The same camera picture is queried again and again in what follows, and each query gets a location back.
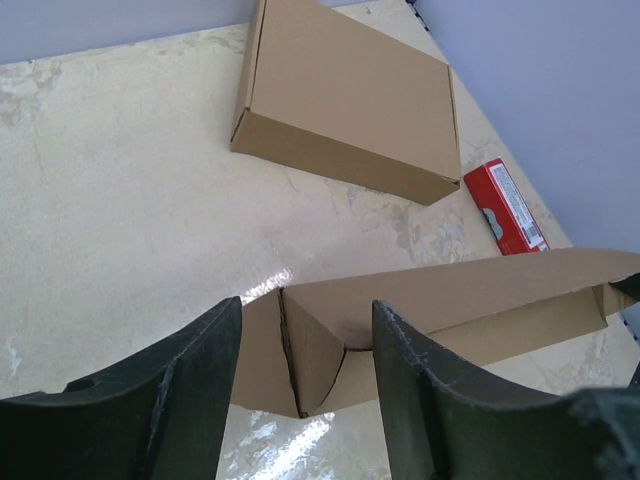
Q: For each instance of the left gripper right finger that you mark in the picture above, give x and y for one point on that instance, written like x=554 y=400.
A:
x=446 y=418

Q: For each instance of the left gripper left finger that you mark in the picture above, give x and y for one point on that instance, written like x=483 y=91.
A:
x=157 y=414

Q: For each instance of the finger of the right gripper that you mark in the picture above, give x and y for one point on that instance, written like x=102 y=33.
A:
x=629 y=286

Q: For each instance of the brown cardboard box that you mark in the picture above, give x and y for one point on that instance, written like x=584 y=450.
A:
x=307 y=349
x=326 y=94

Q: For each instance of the red rectangular box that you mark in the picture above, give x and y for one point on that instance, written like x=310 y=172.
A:
x=499 y=200

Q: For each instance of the closed brown cardboard box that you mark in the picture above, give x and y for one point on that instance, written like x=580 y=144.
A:
x=326 y=94

